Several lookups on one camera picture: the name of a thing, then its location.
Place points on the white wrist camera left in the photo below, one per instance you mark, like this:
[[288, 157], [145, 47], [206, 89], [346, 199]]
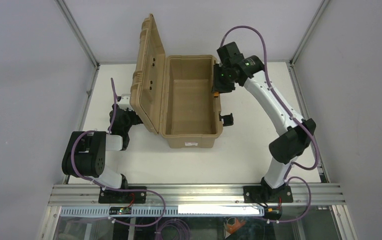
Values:
[[123, 102]]

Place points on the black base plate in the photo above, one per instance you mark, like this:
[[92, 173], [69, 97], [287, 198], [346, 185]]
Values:
[[136, 196], [263, 194]]

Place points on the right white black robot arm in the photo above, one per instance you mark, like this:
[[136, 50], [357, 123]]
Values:
[[294, 132]]

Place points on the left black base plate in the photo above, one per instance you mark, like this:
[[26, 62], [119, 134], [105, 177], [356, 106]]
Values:
[[136, 196]]

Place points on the aluminium mounting rail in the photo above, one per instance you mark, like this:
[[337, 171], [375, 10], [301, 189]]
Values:
[[321, 194]]

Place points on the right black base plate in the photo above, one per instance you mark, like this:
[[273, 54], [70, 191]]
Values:
[[263, 194]]

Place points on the orange object under table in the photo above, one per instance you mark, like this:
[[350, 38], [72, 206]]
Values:
[[233, 224]]

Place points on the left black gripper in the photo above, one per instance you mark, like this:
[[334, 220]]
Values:
[[124, 120]]

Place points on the white slotted cable duct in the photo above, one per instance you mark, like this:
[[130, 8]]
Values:
[[184, 210]]

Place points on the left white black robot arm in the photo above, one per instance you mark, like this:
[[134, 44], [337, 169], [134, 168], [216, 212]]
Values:
[[85, 153]]

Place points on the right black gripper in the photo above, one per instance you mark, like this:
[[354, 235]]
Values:
[[218, 82]]

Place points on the tan plastic tool case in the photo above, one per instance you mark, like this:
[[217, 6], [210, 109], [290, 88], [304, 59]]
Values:
[[173, 94]]

